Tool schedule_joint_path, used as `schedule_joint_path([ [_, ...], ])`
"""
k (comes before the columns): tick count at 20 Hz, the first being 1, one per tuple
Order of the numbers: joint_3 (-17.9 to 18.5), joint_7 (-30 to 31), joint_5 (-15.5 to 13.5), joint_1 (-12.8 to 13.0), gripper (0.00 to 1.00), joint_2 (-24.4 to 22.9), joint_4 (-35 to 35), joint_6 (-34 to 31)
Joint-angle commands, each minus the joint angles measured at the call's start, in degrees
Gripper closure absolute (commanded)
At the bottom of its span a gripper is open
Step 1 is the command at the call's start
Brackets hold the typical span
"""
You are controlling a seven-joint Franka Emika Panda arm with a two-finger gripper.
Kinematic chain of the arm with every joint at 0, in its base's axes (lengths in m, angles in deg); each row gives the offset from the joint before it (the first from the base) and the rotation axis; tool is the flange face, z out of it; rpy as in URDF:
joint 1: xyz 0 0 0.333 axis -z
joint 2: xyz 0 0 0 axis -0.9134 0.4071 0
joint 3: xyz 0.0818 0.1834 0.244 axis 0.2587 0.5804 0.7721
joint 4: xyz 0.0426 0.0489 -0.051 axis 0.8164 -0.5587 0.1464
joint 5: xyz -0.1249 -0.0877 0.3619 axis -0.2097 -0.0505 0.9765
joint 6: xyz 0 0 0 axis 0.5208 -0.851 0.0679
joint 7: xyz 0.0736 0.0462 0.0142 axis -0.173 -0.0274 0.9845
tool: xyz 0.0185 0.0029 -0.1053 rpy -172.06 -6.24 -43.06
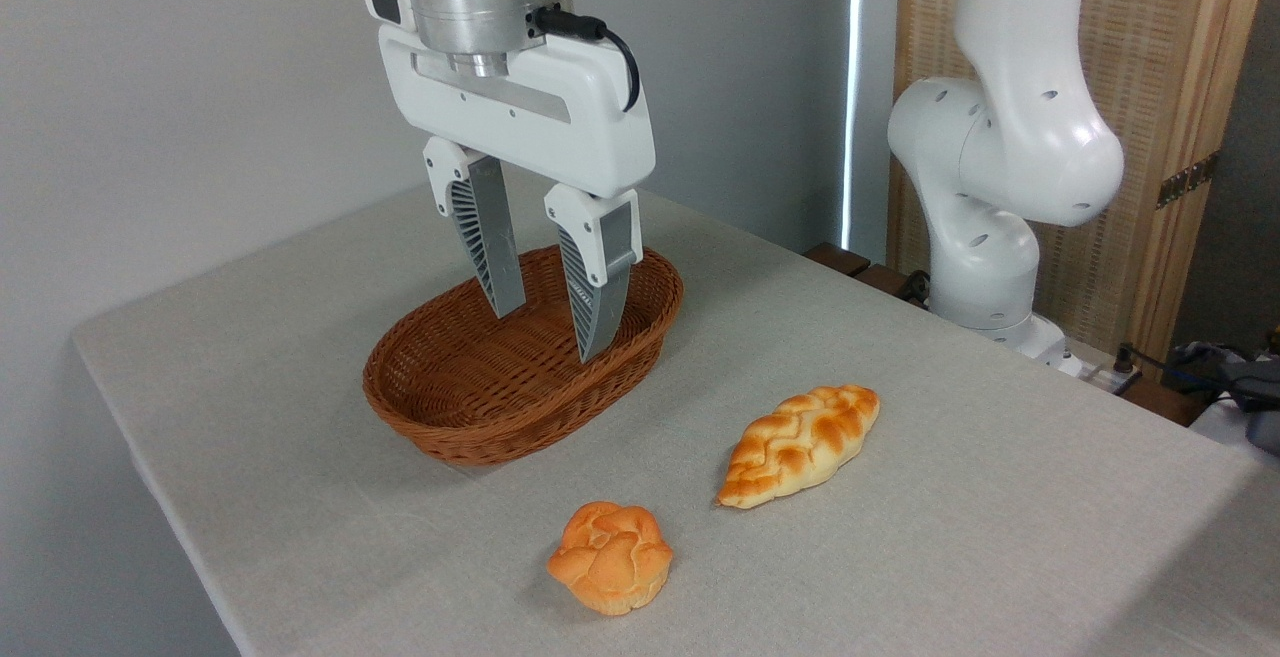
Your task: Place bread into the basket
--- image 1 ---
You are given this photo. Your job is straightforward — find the grey tablecloth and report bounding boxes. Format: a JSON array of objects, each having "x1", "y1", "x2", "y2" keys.
[{"x1": 72, "y1": 177, "x2": 1280, "y2": 657}]

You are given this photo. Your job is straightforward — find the brown oval wicker basket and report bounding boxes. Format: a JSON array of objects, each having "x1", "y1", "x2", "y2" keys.
[{"x1": 362, "y1": 243, "x2": 686, "y2": 467}]

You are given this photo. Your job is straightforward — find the round knotted bread roll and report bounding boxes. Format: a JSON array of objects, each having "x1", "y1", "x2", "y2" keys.
[{"x1": 547, "y1": 501, "x2": 675, "y2": 618}]

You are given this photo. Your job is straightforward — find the metal screen hinge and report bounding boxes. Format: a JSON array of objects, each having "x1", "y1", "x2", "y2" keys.
[{"x1": 1156, "y1": 151, "x2": 1222, "y2": 211}]

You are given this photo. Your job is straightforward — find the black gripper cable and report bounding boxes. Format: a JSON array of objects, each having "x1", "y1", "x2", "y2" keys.
[{"x1": 530, "y1": 4, "x2": 642, "y2": 114}]

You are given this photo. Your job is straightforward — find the long braided bread loaf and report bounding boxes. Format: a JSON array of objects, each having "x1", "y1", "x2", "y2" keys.
[{"x1": 714, "y1": 384, "x2": 882, "y2": 511}]

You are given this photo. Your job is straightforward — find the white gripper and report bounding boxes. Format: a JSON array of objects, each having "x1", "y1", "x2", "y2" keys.
[{"x1": 378, "y1": 25, "x2": 657, "y2": 365}]

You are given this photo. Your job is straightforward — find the grey blue bag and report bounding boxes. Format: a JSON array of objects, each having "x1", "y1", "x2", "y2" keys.
[{"x1": 1163, "y1": 340, "x2": 1280, "y2": 456}]

